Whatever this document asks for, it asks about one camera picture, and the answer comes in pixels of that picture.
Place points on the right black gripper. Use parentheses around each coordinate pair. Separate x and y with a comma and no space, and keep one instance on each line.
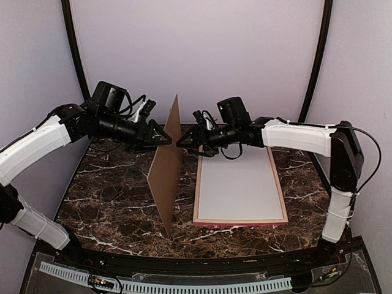
(207,148)

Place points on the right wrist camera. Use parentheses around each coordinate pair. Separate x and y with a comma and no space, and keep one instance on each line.
(205,119)

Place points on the white slotted cable duct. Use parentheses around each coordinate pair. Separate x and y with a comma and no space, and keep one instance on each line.
(117,285)

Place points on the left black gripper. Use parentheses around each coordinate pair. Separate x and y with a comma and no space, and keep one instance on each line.
(141,136)

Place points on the pink wooden picture frame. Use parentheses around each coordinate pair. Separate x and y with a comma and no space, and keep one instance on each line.
(283,196)

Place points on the brown cardboard backing board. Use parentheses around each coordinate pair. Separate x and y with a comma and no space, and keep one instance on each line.
(164,172)

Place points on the photo print white border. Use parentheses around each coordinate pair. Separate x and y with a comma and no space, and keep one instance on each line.
(239,183)

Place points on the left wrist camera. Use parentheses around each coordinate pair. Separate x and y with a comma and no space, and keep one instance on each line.
(143,111)

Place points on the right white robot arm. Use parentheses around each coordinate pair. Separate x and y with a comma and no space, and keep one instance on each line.
(337,143)

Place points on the black corner post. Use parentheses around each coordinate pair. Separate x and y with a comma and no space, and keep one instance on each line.
(74,48)
(318,59)

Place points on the black front table rail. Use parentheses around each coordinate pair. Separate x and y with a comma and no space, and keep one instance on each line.
(295,263)

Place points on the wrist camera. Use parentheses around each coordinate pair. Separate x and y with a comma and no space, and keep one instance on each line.
(205,119)
(143,111)

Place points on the right black corner post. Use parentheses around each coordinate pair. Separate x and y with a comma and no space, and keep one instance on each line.
(318,59)

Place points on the left black corner post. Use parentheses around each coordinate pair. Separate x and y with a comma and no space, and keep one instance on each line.
(74,48)

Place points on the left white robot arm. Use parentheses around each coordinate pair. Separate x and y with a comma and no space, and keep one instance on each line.
(64,125)

